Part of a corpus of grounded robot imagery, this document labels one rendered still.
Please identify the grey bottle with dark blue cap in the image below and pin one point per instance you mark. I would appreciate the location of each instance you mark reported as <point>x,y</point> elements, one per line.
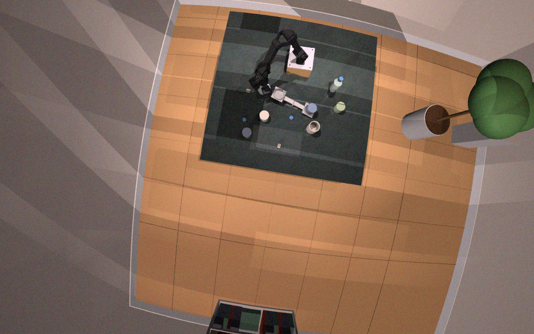
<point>335,84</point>

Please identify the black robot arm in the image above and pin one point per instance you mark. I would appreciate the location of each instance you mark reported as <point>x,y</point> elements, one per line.
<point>265,65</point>

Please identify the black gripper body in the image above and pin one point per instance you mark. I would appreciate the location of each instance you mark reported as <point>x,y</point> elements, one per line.
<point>266,90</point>

